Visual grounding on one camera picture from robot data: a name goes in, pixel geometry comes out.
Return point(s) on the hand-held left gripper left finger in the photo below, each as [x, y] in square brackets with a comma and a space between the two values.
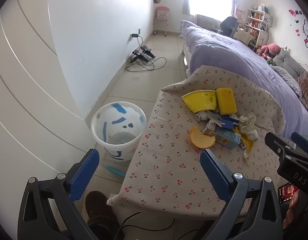
[84, 175]

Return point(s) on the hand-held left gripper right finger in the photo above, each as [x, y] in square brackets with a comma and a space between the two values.
[214, 172]

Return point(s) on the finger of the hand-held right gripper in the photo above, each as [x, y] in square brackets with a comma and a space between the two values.
[302, 142]
[276, 142]

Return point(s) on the yellow wrapper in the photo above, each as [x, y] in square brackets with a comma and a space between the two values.
[247, 146]

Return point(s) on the white tissue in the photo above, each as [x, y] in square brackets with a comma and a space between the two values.
[247, 126]

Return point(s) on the round yellow sponge piece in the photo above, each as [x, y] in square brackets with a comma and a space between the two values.
[201, 140]

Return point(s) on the light blue carton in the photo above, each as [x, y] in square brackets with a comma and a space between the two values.
[227, 137]

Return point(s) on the small brown white carton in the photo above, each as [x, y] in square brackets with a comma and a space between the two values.
[210, 128]

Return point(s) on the blue white carton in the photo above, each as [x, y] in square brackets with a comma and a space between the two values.
[227, 121]

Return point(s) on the small white bottle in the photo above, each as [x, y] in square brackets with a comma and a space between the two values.
[202, 116]

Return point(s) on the white plastic bin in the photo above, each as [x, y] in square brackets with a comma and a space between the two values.
[119, 120]

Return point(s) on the torn yellow paper bowl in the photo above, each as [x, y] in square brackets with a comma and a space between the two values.
[200, 101]

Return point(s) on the phone with red screen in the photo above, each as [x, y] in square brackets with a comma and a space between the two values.
[288, 192]

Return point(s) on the clear container with blue strip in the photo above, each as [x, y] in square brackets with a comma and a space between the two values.
[115, 171]

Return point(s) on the brown slipper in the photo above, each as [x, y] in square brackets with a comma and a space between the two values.
[99, 207]

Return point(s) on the cherry print tablecloth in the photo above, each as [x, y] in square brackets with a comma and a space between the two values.
[169, 170]

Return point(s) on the beige knit pillow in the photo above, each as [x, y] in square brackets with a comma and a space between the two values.
[307, 90]

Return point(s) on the patterned grey pillow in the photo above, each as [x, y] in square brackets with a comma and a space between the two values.
[287, 78]

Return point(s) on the green toy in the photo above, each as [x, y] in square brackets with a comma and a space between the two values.
[271, 62]

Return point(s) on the pink plush toy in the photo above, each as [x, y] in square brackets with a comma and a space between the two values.
[270, 50]

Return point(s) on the desk with cream cloth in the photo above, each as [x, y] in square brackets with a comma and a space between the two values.
[245, 36]

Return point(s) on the white wardrobe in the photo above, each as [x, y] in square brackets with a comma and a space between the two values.
[24, 80]

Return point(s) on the white bookshelf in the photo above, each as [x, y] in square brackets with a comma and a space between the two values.
[258, 22]

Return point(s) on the dark blue office chair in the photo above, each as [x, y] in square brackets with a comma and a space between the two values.
[229, 25]

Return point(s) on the spare black gripper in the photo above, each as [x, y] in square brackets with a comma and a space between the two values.
[148, 51]
[140, 57]

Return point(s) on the patterned curtain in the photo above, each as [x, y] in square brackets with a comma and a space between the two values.
[234, 7]

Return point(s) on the black charger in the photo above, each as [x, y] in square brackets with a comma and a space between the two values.
[134, 35]

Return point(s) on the bright window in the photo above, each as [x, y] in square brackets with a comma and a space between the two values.
[211, 0]

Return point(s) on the pink folding chair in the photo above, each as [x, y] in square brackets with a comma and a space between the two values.
[162, 15]

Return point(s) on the white bed frame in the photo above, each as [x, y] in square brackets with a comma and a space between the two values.
[185, 55]

